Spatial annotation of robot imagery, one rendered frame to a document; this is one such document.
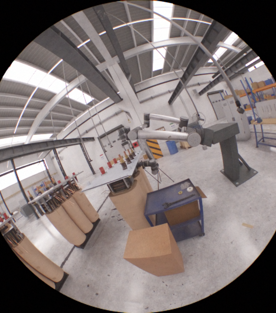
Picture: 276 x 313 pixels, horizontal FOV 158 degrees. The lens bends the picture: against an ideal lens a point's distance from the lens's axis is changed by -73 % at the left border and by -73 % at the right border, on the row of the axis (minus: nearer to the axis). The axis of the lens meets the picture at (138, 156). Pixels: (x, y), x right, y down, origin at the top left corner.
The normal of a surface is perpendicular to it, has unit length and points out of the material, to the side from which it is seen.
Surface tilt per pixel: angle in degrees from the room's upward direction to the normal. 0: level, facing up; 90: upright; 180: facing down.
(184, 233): 0
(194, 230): 0
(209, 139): 90
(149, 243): 0
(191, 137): 95
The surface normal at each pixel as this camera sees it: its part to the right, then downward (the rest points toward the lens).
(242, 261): -0.40, -0.90
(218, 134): -0.25, 0.25
